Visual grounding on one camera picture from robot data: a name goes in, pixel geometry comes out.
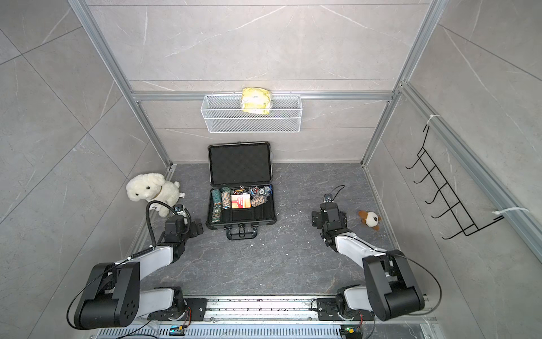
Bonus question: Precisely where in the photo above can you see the grey poker set case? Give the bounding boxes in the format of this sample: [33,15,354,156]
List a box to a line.
[206,141,277,241]

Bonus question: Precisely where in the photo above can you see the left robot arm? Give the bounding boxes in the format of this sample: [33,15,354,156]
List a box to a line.
[66,200,203,331]

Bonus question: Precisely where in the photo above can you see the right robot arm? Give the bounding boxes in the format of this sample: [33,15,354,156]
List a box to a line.
[312,184,443,321]

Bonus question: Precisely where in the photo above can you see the green poker chip stack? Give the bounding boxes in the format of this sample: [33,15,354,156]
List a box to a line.
[211,189,222,224]

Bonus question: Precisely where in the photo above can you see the loose mixed poker chips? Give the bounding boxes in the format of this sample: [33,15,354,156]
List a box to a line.
[231,185,272,208]

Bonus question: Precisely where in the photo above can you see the red playing card box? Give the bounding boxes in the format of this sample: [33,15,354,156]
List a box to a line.
[231,193,251,209]

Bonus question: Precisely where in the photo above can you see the small brown white plush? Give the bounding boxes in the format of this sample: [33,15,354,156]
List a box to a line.
[358,210,382,231]

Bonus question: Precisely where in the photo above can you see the white plush dog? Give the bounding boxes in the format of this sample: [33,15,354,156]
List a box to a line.
[126,173,183,207]

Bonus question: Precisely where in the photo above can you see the yellow packet in basket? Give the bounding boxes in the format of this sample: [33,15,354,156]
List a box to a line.
[241,88,273,115]

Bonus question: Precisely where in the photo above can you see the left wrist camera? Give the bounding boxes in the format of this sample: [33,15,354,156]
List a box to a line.
[173,204,189,218]

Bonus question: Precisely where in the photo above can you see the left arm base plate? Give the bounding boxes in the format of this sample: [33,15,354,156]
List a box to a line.
[147,298,208,322]

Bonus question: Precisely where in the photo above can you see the aluminium mounting rail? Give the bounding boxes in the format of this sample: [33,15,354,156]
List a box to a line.
[84,294,438,326]

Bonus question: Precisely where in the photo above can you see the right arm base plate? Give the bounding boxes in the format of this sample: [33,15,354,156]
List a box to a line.
[311,297,375,321]

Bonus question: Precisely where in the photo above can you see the white wire mesh basket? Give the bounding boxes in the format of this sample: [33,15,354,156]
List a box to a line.
[200,94,303,134]

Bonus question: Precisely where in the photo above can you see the black wire hook rack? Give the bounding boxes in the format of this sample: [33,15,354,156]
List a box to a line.
[405,125,505,240]

